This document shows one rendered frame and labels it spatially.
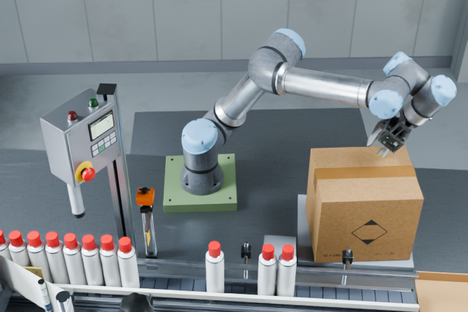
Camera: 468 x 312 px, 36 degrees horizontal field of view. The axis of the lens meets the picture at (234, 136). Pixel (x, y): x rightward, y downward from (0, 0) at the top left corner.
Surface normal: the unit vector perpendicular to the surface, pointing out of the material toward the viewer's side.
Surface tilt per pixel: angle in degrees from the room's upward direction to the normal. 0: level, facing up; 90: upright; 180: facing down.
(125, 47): 90
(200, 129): 9
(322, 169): 0
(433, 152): 0
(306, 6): 90
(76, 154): 90
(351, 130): 0
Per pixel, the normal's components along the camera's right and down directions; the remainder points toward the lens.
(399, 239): 0.04, 0.64
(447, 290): 0.00, -0.77
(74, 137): 0.78, 0.40
